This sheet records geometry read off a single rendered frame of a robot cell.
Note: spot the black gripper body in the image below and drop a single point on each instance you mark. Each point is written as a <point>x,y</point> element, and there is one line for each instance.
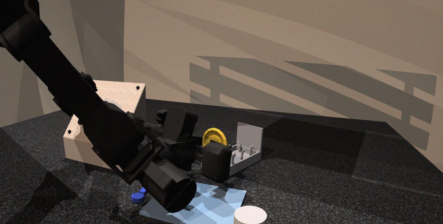
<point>215,157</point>

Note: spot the light blue flat square mat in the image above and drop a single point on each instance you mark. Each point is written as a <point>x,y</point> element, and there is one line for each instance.
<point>210,205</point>

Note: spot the grey dish rack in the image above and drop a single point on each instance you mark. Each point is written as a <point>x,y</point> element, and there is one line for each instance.
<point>248,148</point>

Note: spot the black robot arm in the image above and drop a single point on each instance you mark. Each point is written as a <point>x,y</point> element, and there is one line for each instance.
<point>116,135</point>

